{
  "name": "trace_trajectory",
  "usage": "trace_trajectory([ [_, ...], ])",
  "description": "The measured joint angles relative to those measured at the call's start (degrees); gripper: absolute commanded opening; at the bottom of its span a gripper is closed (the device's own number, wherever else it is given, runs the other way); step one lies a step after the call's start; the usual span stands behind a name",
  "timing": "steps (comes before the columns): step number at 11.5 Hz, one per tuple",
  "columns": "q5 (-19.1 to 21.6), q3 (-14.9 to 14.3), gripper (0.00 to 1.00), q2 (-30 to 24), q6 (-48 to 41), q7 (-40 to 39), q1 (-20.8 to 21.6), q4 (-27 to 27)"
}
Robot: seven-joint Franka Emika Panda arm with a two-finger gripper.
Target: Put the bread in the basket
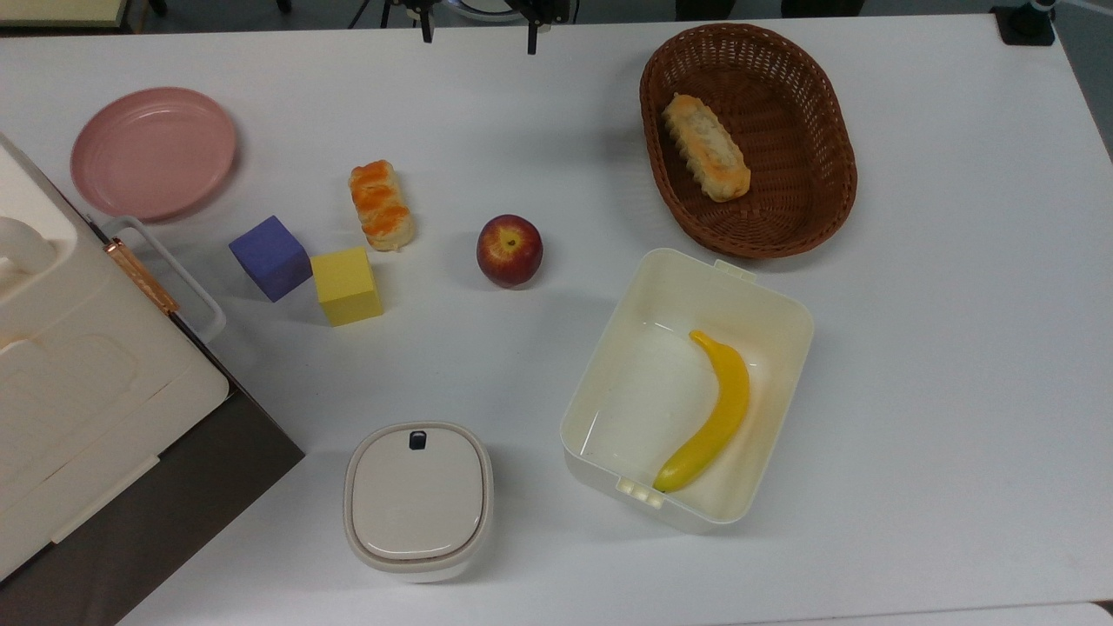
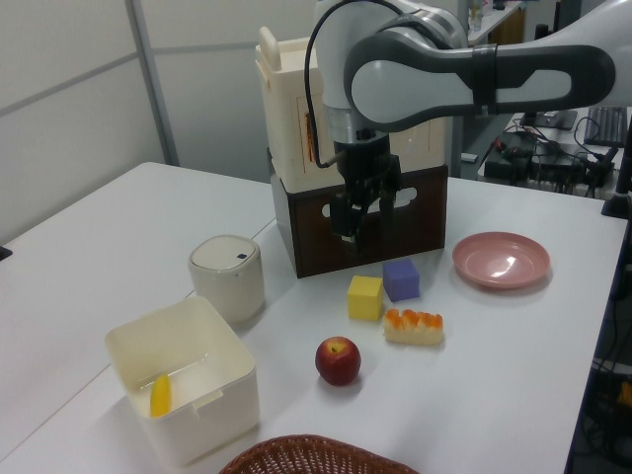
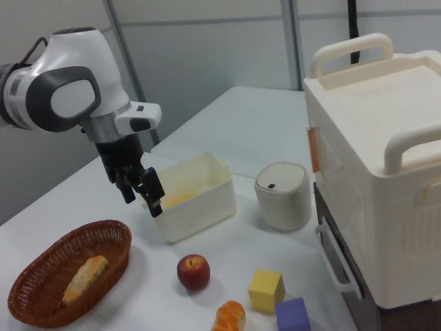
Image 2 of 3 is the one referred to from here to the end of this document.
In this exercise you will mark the white square plastic bin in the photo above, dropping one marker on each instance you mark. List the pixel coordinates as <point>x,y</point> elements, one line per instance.
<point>197,434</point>

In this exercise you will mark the dark brown wooden box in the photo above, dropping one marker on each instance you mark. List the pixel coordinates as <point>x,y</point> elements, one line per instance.
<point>316,247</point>

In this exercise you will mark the toy bread with orange topping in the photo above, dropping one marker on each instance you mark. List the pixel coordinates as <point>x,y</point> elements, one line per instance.
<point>412,332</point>

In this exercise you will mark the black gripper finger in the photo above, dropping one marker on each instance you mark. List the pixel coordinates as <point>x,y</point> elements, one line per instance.
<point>345,217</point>
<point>387,222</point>

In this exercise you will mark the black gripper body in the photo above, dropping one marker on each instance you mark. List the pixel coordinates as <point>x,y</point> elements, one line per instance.
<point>365,163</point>

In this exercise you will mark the brown wicker basket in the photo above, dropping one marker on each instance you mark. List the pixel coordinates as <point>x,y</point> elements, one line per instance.
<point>316,456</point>

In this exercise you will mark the small white lidded trash can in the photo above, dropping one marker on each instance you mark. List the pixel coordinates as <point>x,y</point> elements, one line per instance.
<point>227,281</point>

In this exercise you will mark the yellow toy banana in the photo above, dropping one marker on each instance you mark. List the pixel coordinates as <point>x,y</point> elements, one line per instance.
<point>161,397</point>

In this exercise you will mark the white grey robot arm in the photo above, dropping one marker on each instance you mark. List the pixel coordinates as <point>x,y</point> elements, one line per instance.
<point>395,84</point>

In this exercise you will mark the red toy apple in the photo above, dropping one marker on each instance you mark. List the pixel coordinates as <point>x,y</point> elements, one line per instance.
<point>338,363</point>

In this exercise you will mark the small black object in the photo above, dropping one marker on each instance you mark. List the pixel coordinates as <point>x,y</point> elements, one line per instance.
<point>5,253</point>

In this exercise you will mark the black computer keyboard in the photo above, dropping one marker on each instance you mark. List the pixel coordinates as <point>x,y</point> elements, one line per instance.
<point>606,126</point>

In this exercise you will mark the grey partition post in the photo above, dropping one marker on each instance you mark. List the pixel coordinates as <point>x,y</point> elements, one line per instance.
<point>158,84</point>

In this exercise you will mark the yellow foam cube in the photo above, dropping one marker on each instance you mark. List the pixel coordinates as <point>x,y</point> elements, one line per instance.
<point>364,298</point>

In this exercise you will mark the black electronics box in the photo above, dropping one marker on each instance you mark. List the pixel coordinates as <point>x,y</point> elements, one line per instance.
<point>506,158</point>

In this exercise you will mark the purple foam cube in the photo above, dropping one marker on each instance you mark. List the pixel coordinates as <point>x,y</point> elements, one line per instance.
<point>401,280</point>

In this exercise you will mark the pink plastic plate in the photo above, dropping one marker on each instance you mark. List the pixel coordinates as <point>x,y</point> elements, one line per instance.
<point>498,259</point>

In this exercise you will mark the black monitor stand base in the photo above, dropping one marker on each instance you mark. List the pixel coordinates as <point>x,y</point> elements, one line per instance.
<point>550,119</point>

